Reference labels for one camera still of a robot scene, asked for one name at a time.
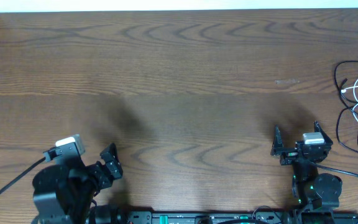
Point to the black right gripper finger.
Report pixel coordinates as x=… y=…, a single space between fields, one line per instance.
x=318 y=128
x=277 y=145

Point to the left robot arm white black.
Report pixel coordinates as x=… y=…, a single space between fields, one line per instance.
x=65 y=192

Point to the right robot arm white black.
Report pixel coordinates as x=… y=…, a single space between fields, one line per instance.
x=317 y=193

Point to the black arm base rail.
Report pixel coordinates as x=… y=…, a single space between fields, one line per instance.
x=262 y=214

